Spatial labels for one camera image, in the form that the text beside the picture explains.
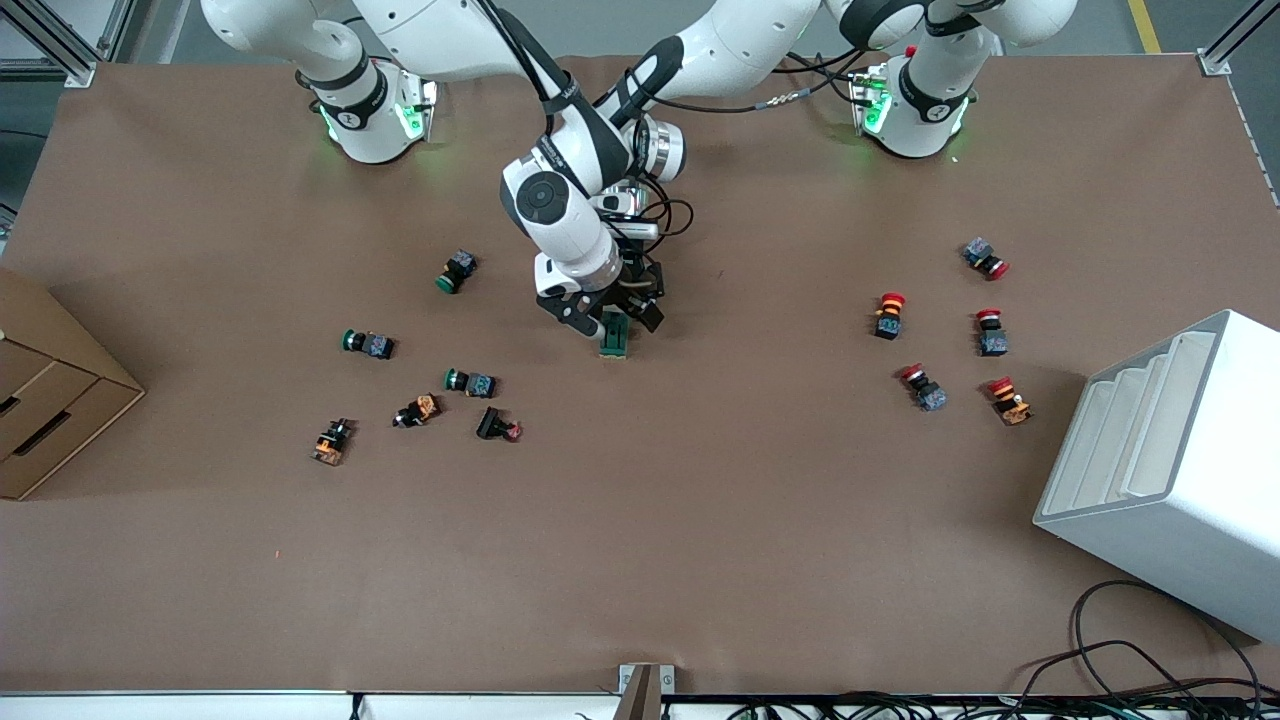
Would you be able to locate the brown table mat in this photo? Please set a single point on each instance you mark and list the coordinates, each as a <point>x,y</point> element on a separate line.
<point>700,500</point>

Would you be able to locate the white slotted bin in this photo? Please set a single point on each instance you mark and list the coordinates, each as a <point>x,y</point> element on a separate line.
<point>1200,480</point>

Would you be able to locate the red mushroom button grey base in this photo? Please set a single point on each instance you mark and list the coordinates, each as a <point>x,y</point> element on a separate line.
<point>980,252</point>
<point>930,395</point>
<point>992,342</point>

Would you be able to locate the metal table edge bracket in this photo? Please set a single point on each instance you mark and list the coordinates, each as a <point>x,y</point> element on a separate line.
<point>665,680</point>

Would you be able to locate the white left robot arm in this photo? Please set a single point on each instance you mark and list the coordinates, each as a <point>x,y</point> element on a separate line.
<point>740,40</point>

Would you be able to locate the green push button switch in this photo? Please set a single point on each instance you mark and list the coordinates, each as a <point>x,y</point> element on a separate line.
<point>375,346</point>
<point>459,270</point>
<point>478,384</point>

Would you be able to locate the white table edge rail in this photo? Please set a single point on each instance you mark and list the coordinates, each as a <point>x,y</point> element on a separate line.
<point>200,706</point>

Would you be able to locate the orange black button switch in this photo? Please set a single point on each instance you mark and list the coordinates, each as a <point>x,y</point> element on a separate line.
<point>424,407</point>
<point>330,445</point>

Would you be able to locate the aluminium frame profile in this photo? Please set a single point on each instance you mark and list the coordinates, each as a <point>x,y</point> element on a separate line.
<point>80,72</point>
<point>1215,62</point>

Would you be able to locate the green load switch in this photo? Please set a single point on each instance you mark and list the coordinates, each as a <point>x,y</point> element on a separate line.
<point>614,345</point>

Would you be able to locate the brown cardboard box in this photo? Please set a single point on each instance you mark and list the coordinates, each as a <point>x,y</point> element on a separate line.
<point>60,400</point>

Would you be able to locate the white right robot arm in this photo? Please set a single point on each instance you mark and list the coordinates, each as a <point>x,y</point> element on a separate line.
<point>560,215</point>

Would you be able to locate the red mushroom button orange base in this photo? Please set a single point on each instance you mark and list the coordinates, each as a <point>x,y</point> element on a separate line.
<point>1012,408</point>
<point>888,322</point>

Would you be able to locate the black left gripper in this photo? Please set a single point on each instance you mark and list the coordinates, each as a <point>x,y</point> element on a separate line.
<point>633,266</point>

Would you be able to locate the black switch with red lens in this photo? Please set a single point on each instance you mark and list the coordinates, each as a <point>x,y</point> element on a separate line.
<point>490,424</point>

